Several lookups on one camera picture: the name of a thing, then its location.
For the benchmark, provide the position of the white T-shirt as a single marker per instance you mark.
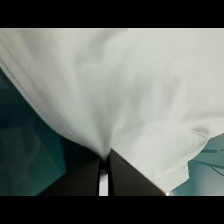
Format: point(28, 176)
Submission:
point(126, 86)

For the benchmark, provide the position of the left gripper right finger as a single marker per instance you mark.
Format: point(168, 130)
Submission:
point(128, 180)

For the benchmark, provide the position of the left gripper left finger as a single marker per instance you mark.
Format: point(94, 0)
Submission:
point(80, 181)

